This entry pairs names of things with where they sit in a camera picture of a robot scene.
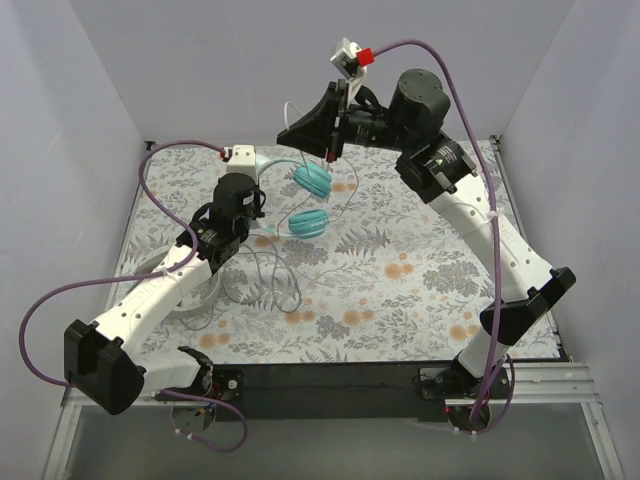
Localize teal white headphones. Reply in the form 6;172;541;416
251;152;332;240

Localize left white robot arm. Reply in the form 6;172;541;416
64;173;266;415

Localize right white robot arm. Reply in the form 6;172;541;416
276;69;576;398

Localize floral table mat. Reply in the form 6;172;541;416
92;140;561;363

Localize grey headphone cable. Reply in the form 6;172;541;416
179;239;304;331

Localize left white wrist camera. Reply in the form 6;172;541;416
220;145;258;181

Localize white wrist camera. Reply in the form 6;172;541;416
330;38;374;102
220;145;258;181

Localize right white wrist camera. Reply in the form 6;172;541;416
330;38;374;102

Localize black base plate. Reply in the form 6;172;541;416
154;359;511;426

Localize aluminium frame rail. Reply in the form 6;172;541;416
43;396;180;479

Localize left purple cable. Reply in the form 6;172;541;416
18;141;249;454

